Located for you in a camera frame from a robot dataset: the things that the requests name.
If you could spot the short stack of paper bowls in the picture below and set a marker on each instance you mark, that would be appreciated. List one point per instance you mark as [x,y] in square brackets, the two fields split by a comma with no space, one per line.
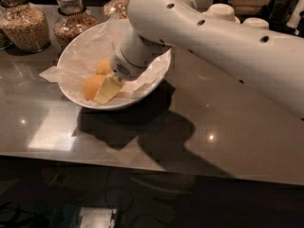
[256,23]

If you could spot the right glass jar of cereal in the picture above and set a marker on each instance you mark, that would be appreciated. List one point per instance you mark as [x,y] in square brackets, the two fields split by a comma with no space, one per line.
[116,8]

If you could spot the yellow segmented gripper finger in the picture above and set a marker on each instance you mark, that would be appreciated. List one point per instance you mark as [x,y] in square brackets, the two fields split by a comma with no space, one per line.
[109,88]

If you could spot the glass jar of cereal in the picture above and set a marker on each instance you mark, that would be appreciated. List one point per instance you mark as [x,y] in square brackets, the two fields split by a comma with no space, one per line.
[73,21]
[116,8]

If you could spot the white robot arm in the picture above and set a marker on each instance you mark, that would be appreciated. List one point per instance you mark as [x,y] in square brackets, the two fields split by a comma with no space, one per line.
[268,61]

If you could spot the white bowl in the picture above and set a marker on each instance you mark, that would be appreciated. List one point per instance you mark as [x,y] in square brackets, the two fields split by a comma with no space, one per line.
[79,48]

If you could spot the middle glass jar of cereal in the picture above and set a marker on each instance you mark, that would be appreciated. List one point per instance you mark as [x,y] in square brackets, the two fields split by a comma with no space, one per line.
[73,21]

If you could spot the large glass jar of grains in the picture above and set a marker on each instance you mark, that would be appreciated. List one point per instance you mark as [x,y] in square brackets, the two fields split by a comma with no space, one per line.
[26,27]

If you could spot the glass jar at left edge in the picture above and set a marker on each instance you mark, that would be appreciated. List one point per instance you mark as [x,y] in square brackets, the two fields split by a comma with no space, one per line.
[5,42]

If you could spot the tall stack of paper bowls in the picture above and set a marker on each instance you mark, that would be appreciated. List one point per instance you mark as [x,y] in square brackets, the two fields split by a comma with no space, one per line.
[222,12]

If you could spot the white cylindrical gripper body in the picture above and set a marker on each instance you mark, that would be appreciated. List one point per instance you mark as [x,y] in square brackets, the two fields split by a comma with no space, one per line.
[124,67]

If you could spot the white crumpled paper liner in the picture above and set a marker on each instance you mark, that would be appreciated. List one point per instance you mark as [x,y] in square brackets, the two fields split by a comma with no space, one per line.
[82,51]

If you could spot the silver device under table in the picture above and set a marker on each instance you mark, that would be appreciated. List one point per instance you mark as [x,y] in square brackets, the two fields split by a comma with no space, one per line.
[97,217]

